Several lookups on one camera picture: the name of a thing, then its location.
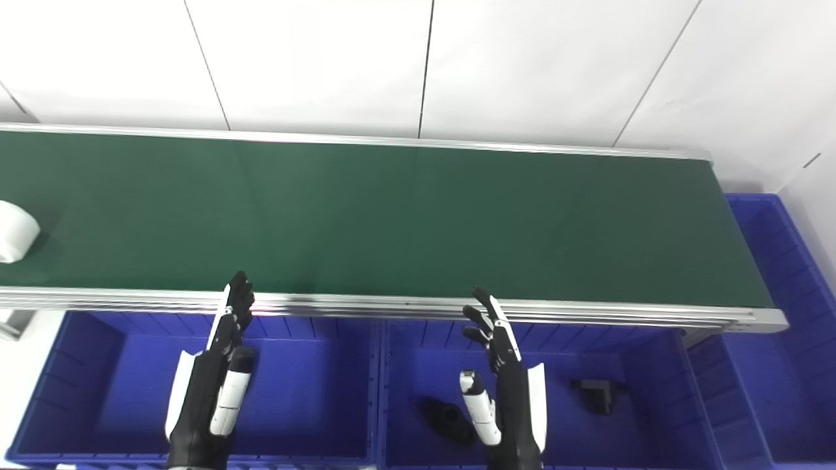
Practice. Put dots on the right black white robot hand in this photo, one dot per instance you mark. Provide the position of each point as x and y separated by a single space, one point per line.
516 405

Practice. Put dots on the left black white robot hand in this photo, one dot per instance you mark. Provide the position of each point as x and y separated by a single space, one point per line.
202 391

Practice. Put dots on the white cylindrical plastic part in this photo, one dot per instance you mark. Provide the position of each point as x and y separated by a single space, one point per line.
14 232

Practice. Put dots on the black oval plastic part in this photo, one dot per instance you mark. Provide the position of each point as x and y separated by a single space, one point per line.
447 421

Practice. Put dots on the blue plastic bin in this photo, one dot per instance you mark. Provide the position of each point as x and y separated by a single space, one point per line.
307 391
588 444
784 365

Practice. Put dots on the black angular plastic part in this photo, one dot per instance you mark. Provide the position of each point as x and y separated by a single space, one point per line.
597 393

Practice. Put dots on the green conveyor belt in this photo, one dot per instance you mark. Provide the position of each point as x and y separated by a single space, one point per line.
392 305
405 222

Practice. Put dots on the aluminium conveyor support leg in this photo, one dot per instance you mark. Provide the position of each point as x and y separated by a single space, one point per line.
697 335
13 323

